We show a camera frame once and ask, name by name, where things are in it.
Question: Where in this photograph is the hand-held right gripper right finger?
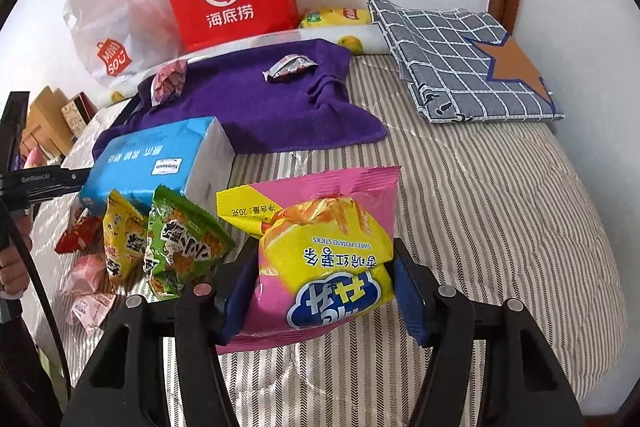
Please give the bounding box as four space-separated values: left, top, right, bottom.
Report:
390 237 586 427

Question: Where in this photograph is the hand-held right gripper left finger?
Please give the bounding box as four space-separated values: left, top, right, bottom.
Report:
60 239 262 427

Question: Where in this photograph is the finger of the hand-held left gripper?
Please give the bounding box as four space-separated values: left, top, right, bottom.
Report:
54 166 94 196

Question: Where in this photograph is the pink and yellow snack packet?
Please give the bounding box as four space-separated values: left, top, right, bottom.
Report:
216 166 402 355

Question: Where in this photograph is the person's left hand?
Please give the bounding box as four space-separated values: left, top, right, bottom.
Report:
0 214 33 304

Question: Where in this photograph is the red snack packet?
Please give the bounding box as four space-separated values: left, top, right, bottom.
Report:
54 212 104 256

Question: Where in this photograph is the cardboard box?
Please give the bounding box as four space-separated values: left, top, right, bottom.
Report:
21 86 76 155

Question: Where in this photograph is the green snack packet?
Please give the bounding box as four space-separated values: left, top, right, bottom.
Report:
142 184 236 303

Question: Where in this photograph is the blue tissue pack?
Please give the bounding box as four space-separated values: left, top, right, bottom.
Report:
80 117 237 214

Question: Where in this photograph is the striped quilt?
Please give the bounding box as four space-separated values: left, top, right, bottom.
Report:
30 52 629 427

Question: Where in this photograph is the small pink white packet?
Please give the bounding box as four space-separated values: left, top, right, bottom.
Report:
67 292 117 333

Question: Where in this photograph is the white plastic bag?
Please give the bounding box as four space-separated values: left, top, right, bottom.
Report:
62 0 183 90

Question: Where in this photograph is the purple cloth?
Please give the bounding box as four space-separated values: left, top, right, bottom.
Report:
91 38 389 158

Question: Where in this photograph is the small red white candy packet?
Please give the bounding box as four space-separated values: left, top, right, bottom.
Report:
262 54 319 84

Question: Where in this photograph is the grey checked cloth bag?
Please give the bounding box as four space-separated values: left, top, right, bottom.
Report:
366 0 565 124

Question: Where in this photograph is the yellow drink pack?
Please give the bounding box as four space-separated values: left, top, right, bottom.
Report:
299 7 374 30

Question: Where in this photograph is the patterned picture frame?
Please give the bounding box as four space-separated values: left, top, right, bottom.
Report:
60 92 99 138

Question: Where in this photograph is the black cable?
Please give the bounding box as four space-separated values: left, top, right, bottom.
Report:
0 199 68 408

